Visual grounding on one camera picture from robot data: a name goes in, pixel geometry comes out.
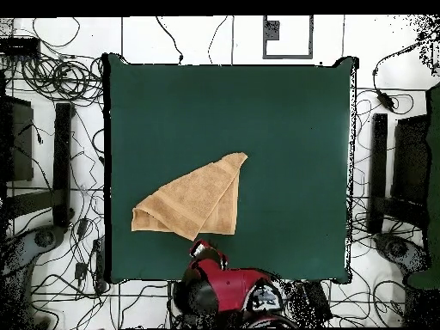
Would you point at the tan terry towel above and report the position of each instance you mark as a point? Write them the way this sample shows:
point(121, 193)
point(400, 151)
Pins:
point(192, 199)

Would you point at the flat black box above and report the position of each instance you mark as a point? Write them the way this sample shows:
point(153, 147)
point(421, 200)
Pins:
point(19, 46)

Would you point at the black power strip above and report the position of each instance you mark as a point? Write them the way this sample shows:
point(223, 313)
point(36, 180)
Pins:
point(99, 264)
point(318, 302)

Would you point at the small black adapter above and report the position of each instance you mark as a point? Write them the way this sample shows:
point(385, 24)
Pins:
point(83, 227)
point(80, 271)

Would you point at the dark green table cloth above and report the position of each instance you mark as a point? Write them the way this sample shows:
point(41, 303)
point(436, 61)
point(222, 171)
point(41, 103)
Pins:
point(275, 137)

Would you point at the black stand bar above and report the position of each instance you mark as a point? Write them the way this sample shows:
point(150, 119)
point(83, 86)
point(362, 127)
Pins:
point(378, 154)
point(62, 154)

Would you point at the dark stand base with knob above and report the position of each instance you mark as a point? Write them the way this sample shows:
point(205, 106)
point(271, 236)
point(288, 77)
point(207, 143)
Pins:
point(402, 252)
point(20, 251)

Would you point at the large black box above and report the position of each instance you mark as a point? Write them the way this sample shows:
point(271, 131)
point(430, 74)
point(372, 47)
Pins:
point(20, 144)
point(410, 161)

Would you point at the black power adapter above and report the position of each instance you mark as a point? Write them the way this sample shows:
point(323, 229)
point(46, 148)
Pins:
point(385, 99)

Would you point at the grey square frame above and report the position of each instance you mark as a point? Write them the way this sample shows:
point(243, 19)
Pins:
point(271, 31)

